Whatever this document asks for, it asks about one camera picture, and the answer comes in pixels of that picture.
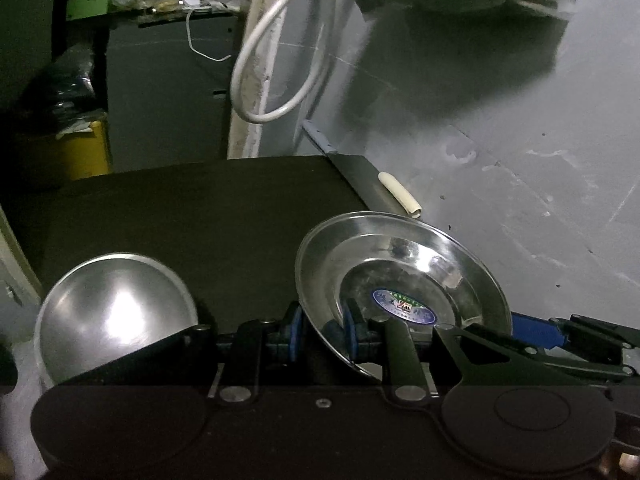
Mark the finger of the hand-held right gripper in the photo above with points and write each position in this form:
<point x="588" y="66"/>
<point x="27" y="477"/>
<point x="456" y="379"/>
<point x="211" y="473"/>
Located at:
<point x="537" y="332"/>
<point x="550" y="357"/>

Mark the steel plate with blue sticker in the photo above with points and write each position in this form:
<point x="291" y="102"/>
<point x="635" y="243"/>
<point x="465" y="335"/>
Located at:
<point x="400" y="255"/>

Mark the grey metal strip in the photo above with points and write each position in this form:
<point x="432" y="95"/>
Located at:
<point x="316" y="136"/>

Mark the steel bowl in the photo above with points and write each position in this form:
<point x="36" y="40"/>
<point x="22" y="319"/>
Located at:
<point x="110" y="305"/>

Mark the black plastic bag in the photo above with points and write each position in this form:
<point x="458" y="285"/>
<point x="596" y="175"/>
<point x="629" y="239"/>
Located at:
<point x="70" y="80"/>

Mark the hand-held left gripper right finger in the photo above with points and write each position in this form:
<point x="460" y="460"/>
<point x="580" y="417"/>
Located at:
<point x="350" y="332"/>

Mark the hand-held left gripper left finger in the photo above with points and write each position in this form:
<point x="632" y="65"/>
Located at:
<point x="295" y="332"/>

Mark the grey cabinet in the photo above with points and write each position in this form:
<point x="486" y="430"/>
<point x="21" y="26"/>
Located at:
<point x="160" y="100"/>

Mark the white foam tube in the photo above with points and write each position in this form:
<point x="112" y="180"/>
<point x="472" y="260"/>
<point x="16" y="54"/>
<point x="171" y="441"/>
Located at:
<point x="397" y="192"/>

